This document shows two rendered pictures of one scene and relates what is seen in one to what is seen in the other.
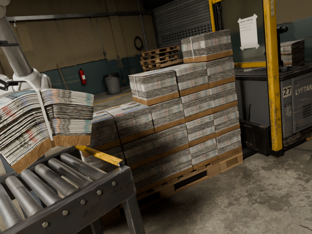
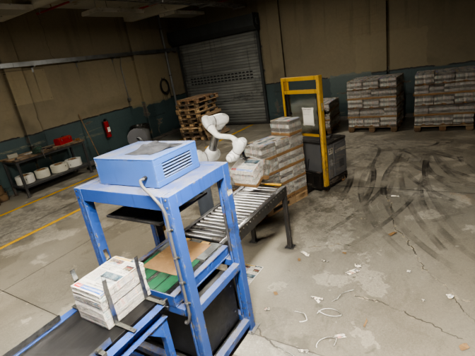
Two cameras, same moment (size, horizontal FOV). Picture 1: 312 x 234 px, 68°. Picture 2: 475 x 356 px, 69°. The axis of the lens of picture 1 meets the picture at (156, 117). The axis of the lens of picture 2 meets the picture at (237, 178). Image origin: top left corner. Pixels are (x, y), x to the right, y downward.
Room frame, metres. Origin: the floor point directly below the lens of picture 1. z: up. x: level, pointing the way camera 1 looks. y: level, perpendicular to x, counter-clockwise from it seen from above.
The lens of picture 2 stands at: (-2.58, 1.68, 2.27)
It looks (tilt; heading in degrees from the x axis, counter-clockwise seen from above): 19 degrees down; 344
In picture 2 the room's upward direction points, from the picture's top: 9 degrees counter-clockwise
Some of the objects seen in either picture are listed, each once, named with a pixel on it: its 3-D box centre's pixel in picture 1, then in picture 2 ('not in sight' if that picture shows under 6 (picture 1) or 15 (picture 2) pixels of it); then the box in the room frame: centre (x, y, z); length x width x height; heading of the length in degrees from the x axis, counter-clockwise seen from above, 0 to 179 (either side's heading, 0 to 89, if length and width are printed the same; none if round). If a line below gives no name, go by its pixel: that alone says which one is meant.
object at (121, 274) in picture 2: not in sight; (112, 289); (-0.38, 2.05, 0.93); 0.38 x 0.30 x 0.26; 130
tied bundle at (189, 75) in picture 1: (181, 79); (273, 145); (2.11, -0.30, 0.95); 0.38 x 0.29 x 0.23; 23
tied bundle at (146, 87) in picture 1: (152, 86); (259, 151); (2.00, -0.02, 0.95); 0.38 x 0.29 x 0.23; 20
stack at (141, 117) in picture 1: (150, 147); (258, 188); (1.95, 0.10, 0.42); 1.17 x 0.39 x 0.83; 112
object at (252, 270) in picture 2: not in sight; (244, 273); (0.62, 0.86, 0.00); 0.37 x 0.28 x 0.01; 130
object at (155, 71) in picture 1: (150, 72); (259, 143); (2.00, -0.02, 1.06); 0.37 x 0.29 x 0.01; 20
